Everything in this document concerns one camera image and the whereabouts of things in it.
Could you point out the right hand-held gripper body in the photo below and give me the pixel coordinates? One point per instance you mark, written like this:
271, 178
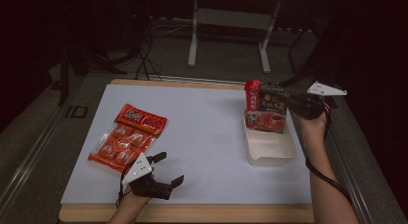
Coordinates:
308, 105

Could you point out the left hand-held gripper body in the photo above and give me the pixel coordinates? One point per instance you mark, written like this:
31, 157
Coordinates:
138, 169

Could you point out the red and black seasoning packet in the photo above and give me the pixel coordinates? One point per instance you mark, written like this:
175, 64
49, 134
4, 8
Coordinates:
266, 118

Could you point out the white compartment tray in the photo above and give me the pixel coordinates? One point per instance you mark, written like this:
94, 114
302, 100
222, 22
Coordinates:
269, 148

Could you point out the person's right hand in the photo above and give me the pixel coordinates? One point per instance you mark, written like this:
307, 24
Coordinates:
314, 126

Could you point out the person's left hand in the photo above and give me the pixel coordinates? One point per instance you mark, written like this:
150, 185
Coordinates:
134, 200

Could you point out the orange-red soup base cube packet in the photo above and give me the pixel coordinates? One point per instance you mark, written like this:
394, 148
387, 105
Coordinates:
128, 140

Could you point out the black metal stand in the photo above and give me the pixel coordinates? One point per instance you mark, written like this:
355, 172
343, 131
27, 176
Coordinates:
64, 76
330, 73

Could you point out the white table mat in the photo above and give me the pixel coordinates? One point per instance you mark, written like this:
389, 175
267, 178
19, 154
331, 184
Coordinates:
192, 102

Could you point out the black rectangular floor bracket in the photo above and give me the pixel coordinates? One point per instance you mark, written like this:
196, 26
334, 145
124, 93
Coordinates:
76, 111

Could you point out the white metal desk frame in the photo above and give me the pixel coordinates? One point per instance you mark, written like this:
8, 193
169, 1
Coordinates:
231, 18

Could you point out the grey metal floor rail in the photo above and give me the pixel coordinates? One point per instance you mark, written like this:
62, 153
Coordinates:
29, 160
362, 198

